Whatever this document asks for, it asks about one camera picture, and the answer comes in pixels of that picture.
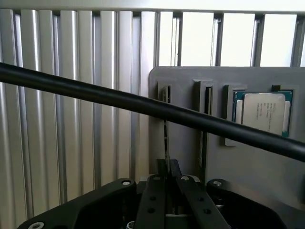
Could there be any black cable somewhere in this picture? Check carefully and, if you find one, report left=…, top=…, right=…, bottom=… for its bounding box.
left=0, top=62, right=305, bottom=167

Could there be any CPU with silver lid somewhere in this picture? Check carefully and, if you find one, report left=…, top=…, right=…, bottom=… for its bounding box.
left=233, top=90, right=294, bottom=138

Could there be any grey parts rack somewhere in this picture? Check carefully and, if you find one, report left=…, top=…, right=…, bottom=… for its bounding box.
left=148, top=66, right=305, bottom=229

